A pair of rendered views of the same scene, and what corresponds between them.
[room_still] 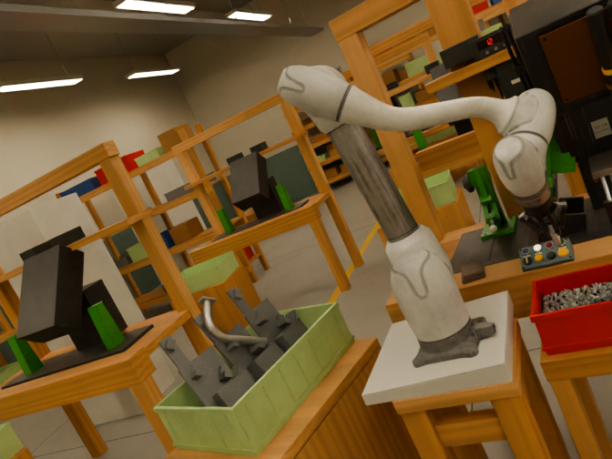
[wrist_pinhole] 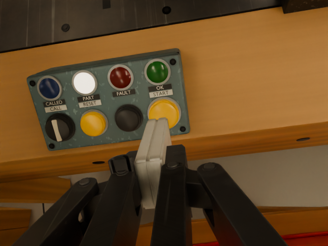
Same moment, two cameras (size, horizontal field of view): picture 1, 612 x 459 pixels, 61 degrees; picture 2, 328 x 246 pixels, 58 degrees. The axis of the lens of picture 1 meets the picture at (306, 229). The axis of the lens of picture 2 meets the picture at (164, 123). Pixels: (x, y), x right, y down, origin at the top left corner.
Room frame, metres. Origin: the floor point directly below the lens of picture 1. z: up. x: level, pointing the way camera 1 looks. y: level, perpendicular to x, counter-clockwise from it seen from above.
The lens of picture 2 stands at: (1.40, -0.65, 1.20)
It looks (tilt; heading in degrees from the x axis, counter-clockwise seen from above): 73 degrees down; 349
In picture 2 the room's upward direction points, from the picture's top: 27 degrees counter-clockwise
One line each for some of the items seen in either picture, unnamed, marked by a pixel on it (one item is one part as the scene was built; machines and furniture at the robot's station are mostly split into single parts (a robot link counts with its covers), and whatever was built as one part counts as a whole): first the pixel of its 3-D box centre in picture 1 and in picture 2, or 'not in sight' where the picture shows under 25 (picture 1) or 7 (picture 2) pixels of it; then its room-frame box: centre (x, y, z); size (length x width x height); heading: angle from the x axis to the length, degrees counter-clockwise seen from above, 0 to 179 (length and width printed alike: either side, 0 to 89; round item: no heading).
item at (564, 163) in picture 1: (558, 150); not in sight; (1.68, -0.87, 1.17); 0.13 x 0.12 x 0.20; 59
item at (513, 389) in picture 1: (459, 363); not in sight; (1.33, -0.23, 0.83); 0.32 x 0.32 x 0.04; 62
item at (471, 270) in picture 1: (472, 271); not in sight; (1.68, -0.45, 0.91); 0.10 x 0.08 x 0.03; 159
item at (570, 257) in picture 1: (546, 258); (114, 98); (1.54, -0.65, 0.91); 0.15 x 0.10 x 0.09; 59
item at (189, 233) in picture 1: (158, 229); not in sight; (7.52, 1.92, 1.13); 2.48 x 0.54 x 2.27; 65
